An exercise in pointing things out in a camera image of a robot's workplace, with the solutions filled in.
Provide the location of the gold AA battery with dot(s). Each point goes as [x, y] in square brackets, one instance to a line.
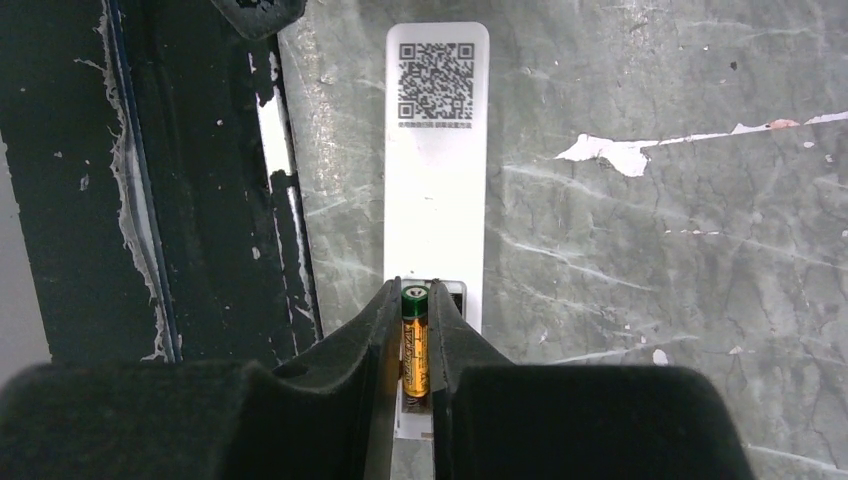
[414, 315]

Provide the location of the white remote control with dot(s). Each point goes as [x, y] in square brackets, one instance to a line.
[435, 158]

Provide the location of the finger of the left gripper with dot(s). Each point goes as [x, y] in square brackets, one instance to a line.
[259, 19]

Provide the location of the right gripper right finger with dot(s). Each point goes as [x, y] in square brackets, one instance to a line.
[495, 419]

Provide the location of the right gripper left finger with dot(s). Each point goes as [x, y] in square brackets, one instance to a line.
[325, 414]

